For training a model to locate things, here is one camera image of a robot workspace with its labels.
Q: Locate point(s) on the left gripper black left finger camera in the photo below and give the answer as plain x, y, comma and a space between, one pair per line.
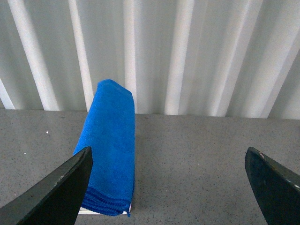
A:
56, 199

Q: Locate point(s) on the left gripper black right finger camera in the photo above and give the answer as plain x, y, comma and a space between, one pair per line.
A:
275, 187

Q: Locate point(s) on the blue microfiber cloth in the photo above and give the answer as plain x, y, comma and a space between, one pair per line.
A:
109, 130

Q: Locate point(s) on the white curtain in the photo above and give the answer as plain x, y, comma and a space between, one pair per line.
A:
234, 58

